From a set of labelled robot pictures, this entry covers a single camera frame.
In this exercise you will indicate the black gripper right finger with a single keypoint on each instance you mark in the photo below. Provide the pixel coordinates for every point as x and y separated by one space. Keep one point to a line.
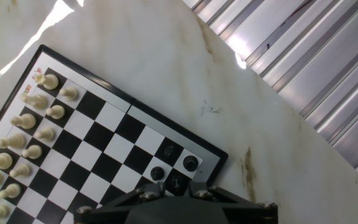
250 214

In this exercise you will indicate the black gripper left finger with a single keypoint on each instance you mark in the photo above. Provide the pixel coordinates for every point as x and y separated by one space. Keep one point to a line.
104 214

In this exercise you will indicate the black white chessboard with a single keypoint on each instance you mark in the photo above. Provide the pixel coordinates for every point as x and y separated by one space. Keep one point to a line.
104 155

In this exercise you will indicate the black chess pawn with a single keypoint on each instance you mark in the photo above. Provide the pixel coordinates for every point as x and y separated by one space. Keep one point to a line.
169 151
157 173

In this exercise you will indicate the black chess rook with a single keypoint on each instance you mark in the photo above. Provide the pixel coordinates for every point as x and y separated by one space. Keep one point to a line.
190 163

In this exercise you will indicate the white chess queen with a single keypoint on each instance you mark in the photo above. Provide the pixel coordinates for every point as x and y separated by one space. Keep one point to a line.
14 141

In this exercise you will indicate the white chess knight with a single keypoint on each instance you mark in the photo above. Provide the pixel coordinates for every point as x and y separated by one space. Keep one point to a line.
37 101

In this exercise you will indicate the white chess rook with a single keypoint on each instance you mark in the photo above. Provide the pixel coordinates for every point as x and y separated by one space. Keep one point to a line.
50 81

